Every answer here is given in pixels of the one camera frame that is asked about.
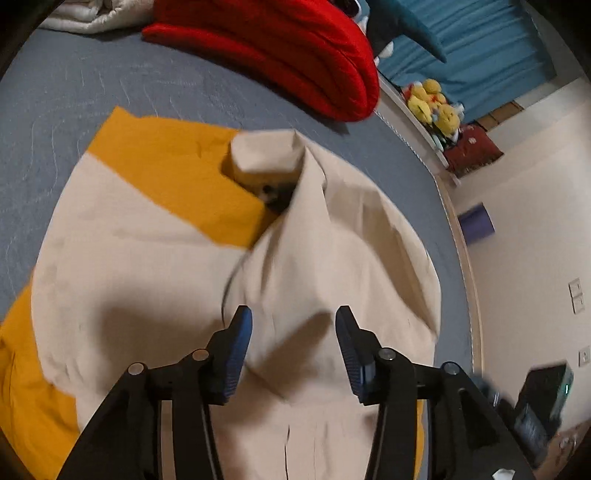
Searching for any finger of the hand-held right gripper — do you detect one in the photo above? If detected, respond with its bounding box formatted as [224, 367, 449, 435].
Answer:
[470, 373, 503, 408]

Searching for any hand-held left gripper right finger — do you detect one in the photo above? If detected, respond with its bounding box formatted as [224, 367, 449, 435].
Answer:
[335, 305, 536, 480]

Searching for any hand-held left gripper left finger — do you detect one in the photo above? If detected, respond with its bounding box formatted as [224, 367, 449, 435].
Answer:
[55, 305, 254, 480]

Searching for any beige and yellow hooded jacket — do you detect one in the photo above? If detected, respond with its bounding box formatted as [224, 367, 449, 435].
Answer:
[0, 106, 444, 480]

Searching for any dark red cushion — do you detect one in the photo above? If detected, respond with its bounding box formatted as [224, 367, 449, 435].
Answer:
[445, 124, 503, 174]

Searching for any yellow plush toy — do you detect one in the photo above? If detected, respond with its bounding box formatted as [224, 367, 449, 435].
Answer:
[431, 104, 463, 137]
[405, 79, 446, 123]

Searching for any grey-blue bed mattress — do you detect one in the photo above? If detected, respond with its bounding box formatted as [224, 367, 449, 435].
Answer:
[0, 23, 476, 480]

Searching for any red folded blanket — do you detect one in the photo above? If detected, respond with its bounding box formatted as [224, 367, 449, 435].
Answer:
[141, 0, 380, 123]

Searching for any blue curtain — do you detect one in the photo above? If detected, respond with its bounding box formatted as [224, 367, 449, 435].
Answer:
[379, 0, 557, 125]

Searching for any teal shark plush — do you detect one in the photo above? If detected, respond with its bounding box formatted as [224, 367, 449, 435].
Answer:
[365, 0, 448, 63]

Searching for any cream folded quilt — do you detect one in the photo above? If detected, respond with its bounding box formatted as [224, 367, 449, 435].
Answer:
[44, 0, 155, 35]

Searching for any white wall switch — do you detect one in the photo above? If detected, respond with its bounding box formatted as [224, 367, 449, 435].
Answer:
[568, 277, 585, 315]

